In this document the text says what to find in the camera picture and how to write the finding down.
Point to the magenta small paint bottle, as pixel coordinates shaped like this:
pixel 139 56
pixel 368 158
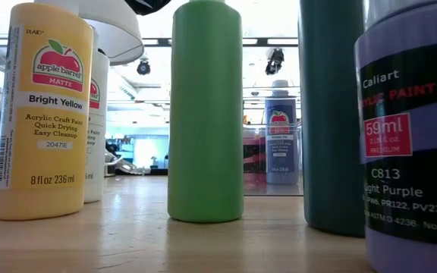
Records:
pixel 249 151

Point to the clear plastic bin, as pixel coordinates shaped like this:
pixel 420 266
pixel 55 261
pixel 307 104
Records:
pixel 256 189

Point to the blue large paint bottle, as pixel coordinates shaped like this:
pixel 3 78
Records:
pixel 281 159

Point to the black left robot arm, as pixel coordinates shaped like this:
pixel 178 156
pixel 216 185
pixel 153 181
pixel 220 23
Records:
pixel 146 5

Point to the green large paint bottle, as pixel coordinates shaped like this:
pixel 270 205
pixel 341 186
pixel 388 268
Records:
pixel 205 132

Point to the teal large paint bottle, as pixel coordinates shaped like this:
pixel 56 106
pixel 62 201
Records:
pixel 332 132

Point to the white large paint bottle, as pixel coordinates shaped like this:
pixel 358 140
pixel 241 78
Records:
pixel 99 159

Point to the yellow large paint bottle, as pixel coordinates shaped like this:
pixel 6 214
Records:
pixel 44 151

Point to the light purple small paint bottle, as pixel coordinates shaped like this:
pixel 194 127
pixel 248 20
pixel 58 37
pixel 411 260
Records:
pixel 412 189

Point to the clear plastic wrap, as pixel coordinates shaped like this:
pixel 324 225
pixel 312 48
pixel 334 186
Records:
pixel 135 168

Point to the black hanging spotlight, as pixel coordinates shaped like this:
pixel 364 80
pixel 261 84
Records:
pixel 143 68
pixel 275 60

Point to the chrome lamp base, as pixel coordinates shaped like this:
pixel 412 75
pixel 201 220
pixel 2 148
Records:
pixel 111 158

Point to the black overhead beam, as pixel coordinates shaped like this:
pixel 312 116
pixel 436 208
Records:
pixel 158 41

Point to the white lamp shade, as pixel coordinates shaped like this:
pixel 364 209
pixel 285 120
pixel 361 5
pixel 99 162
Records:
pixel 120 34

